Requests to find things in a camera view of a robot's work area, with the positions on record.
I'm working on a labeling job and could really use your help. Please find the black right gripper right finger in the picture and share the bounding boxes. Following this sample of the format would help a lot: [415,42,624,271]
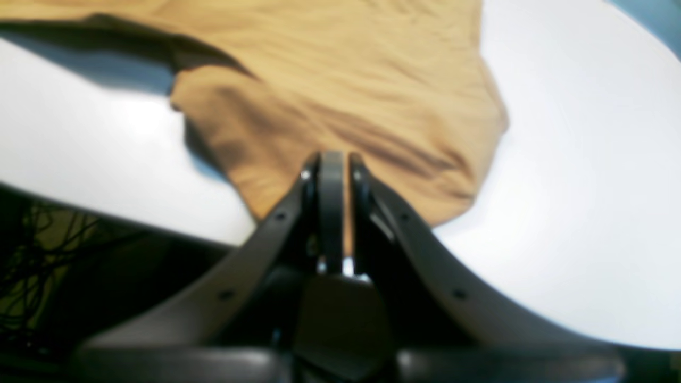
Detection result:
[348,153,607,353]

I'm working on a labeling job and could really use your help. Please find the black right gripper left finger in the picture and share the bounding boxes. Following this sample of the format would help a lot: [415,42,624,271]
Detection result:
[82,151,344,351]

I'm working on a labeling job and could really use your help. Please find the tan brown T-shirt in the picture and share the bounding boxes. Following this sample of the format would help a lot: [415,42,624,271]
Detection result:
[2,1,508,226]

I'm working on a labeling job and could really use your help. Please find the tangled black cables under table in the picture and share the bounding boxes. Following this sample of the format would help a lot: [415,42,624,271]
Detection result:
[0,202,134,346]

